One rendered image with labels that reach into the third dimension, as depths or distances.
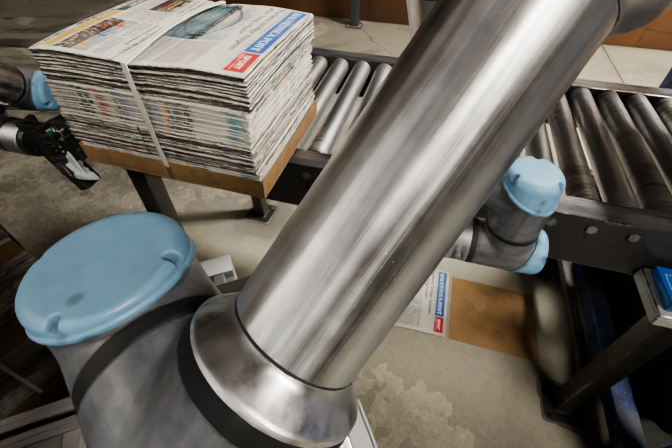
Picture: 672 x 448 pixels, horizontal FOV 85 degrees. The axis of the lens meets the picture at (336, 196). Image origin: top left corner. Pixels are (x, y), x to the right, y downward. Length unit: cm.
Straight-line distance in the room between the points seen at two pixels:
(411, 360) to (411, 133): 123
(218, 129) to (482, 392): 114
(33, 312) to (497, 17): 31
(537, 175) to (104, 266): 48
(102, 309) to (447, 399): 119
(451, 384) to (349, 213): 123
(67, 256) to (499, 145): 29
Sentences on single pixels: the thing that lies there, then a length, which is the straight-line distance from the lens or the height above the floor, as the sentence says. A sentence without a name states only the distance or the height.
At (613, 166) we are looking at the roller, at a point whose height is 80.
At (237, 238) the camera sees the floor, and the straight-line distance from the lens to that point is 168.
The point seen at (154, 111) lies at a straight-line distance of 66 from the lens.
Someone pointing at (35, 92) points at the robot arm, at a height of 92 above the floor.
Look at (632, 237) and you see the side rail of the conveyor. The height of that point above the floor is 78.
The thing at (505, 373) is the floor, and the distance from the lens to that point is 145.
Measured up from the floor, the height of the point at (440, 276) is 1.
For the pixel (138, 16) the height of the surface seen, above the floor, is 103.
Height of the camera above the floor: 126
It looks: 44 degrees down
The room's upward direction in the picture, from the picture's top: straight up
